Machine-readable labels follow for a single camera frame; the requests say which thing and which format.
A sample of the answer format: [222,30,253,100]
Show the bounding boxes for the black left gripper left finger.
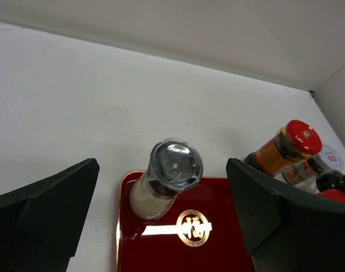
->
[0,158,100,271]

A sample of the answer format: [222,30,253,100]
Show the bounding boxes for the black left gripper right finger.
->
[226,158,345,271]

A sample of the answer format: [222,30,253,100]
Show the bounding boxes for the glass salt grinder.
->
[129,138,203,221]

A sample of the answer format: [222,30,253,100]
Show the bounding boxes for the short red-lid chili jar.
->
[275,160,345,203]

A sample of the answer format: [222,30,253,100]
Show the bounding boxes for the red lacquer tray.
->
[115,171,255,271]

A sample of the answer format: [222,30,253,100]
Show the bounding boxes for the white-lid jar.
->
[307,143,344,174]

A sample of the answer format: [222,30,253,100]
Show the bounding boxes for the tall red-lid sauce jar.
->
[243,120,322,177]

